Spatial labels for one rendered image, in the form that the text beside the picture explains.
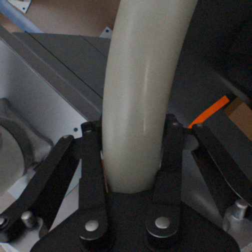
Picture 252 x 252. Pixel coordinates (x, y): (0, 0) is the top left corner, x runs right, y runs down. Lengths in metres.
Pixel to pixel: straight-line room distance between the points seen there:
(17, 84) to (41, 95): 0.07
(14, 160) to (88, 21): 1.05
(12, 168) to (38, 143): 0.08
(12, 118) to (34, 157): 0.10
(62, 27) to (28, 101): 0.99
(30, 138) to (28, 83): 0.12
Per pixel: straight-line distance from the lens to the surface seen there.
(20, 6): 1.63
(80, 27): 1.35
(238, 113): 1.18
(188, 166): 1.43
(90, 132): 0.16
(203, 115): 1.27
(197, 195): 1.59
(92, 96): 0.50
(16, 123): 0.49
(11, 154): 0.44
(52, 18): 1.46
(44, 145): 0.47
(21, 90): 0.49
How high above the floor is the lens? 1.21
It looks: 64 degrees down
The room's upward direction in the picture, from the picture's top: 147 degrees counter-clockwise
